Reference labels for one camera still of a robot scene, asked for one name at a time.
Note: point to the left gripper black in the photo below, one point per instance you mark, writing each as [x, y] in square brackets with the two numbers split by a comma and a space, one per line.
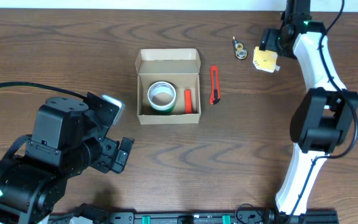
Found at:
[111, 154]

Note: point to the white tape roll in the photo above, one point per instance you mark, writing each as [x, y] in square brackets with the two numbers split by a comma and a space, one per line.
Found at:
[161, 93]

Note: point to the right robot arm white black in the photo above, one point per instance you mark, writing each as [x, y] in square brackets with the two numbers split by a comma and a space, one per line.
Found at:
[325, 125]

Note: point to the orange utility knife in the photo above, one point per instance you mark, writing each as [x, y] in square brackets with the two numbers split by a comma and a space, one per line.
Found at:
[215, 95]

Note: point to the yellow sticky note pad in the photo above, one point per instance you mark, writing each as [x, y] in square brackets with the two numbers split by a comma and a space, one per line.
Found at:
[265, 60]

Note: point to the brown cardboard box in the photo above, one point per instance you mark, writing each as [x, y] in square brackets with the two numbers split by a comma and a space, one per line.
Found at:
[181, 68]

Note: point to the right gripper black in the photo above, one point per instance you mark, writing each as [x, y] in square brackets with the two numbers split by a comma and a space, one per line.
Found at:
[266, 42]

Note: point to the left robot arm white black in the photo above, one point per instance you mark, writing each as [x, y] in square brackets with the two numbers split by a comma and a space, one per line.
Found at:
[69, 136]

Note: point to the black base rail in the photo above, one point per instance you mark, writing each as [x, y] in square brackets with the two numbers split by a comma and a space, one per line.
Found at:
[244, 214]

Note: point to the green tape roll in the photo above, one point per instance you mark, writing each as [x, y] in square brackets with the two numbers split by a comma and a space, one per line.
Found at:
[163, 109]

